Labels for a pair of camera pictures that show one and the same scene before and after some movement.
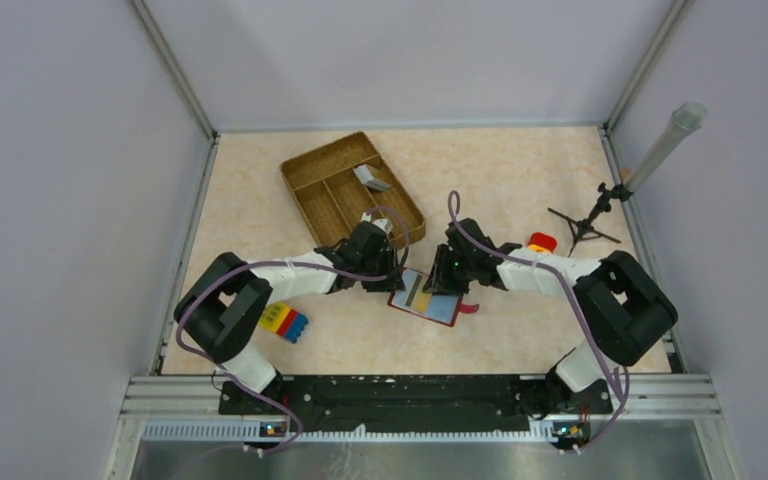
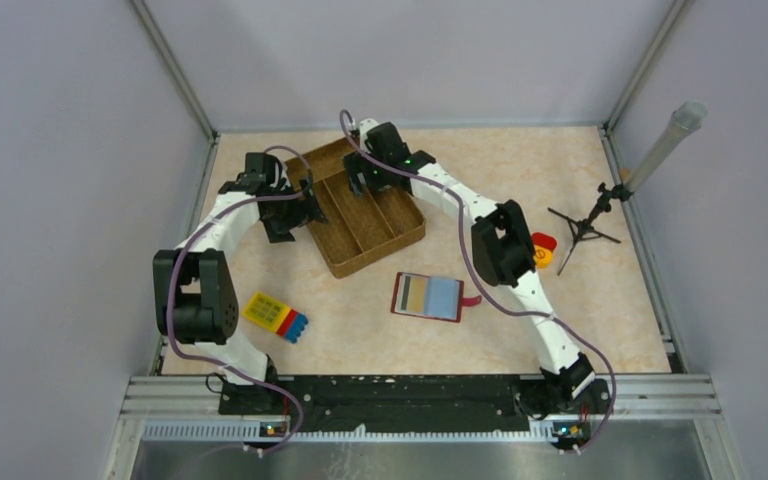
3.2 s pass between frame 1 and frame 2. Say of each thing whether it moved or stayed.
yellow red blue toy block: stayed
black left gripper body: moved
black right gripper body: moved
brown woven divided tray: stayed
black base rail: stayed
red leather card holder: stayed
